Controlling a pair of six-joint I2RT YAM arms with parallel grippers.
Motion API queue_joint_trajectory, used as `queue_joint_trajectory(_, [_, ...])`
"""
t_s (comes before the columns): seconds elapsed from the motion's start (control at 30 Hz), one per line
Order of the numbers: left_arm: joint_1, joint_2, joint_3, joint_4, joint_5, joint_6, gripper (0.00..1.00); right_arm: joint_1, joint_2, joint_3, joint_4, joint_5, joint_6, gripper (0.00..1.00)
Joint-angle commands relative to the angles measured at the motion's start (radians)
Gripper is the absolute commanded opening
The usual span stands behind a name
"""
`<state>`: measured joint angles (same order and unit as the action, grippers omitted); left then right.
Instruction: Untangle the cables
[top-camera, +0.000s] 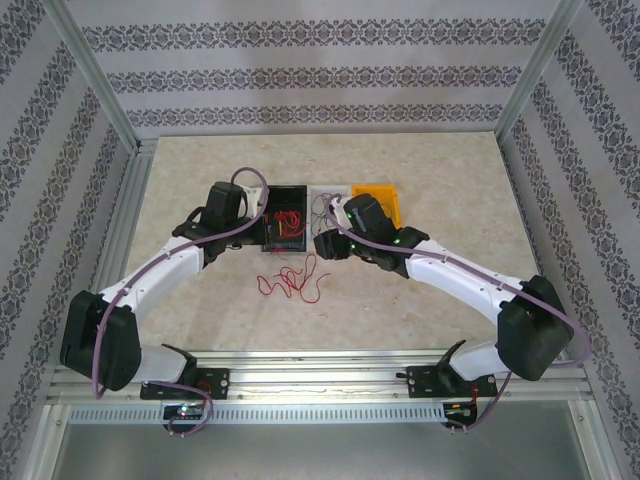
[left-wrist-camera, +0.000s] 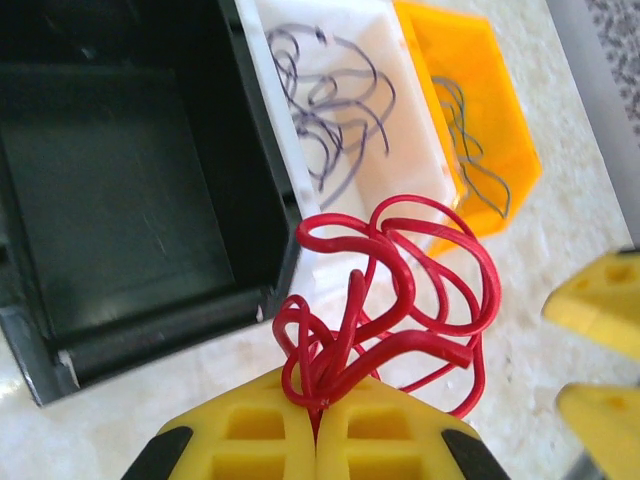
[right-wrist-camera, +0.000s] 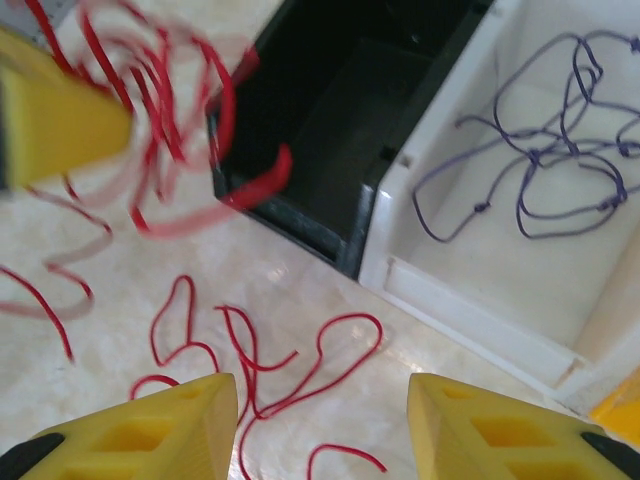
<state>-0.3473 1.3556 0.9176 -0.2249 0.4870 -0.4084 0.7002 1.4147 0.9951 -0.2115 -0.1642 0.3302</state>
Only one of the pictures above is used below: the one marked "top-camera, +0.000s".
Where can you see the left controller circuit board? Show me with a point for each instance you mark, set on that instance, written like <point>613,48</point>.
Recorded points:
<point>185,411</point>

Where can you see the right controller circuit board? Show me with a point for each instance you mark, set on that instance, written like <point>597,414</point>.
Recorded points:
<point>459,409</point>

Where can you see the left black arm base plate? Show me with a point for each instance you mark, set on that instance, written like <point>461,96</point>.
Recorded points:
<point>217,382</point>

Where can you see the black plastic bin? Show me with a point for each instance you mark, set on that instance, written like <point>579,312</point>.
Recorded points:
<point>290,200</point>

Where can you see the left aluminium side rail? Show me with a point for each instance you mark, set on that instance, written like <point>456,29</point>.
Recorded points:
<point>117,240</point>

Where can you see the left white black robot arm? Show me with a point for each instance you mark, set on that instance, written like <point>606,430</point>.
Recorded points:
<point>165,265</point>

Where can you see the aluminium frame post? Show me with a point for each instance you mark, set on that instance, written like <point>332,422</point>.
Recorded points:
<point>540,65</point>
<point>95,75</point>

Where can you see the right aluminium side rail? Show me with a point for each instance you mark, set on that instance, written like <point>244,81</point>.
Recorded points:
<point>530,240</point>

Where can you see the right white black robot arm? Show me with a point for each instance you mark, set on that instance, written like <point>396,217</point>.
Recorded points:
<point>450,275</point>

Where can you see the grey metal shelf panel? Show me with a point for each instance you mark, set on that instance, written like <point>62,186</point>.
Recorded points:
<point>320,452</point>

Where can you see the aluminium side rail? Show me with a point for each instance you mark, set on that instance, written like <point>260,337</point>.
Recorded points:
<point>117,240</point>
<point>530,240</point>

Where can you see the controller circuit board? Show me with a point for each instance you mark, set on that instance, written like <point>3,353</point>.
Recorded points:
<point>185,411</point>
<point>459,409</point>

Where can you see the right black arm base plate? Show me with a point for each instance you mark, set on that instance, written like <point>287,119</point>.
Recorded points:
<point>425,382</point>

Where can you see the aluminium front rail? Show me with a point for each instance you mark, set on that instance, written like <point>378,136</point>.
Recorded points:
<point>320,377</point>

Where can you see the left aluminium frame post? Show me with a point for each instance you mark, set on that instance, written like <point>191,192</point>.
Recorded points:
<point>95,75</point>

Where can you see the yellow plastic bin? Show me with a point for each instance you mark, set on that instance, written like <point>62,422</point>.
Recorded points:
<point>375,192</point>

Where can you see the right aluminium frame post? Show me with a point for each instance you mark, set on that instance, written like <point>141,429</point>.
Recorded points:
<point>540,65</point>

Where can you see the white translucent plastic bin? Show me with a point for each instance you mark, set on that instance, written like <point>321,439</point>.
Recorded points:
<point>320,192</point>

